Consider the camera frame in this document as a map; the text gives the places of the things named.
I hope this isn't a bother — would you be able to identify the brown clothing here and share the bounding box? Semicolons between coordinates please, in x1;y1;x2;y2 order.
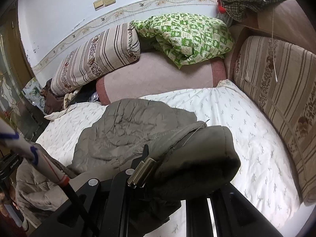
41;79;65;115

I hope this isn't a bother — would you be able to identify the white cable with blue tape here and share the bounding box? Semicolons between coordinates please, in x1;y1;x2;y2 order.
0;118;100;237

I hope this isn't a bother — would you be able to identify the dark clothes pile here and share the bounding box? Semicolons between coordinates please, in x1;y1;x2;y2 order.
74;91;100;103

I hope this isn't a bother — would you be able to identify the white leaf-print duvet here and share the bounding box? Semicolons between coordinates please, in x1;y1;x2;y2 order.
36;79;300;237

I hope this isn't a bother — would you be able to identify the white string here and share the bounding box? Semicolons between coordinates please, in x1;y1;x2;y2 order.
270;5;278;83

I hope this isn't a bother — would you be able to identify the printed plastic bag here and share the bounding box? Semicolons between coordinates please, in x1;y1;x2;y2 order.
22;78;45;104

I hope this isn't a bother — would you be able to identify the striped floral pillow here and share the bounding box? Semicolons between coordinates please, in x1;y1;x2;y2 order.
51;22;141;97

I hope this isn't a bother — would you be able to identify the striped floral long cushion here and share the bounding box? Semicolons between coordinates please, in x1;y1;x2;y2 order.
233;36;316;205

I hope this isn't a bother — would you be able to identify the patterned glass door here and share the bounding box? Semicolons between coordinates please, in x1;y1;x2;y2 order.
0;17;35;141

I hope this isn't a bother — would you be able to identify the tan upholstered backrest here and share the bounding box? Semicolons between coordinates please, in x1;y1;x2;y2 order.
229;0;316;46

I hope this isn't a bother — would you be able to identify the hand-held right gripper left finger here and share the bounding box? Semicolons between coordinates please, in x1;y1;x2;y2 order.
32;144;149;237

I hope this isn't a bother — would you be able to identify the pink striped bolster pillow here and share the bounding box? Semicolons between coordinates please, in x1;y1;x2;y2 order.
96;52;226;105

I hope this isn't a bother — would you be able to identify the olive quilted hooded jacket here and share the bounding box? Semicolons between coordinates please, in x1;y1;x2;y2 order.
15;99;241;235

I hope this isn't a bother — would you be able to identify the green patterned quilt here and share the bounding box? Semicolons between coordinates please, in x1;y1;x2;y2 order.
131;13;234;68

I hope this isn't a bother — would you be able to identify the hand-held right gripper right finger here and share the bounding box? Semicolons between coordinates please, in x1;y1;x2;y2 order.
186;184;283;237

